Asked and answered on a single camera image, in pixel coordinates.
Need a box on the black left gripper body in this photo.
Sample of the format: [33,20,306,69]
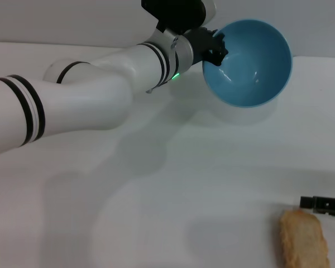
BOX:
[184,26,218,64]

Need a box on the blue bowl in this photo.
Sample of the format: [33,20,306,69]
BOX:
[202,18,293,108]

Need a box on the ridged orange bread loaf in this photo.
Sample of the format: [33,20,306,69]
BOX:
[279,209,331,268]

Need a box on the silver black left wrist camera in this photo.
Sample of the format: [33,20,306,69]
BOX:
[141,0,217,36]

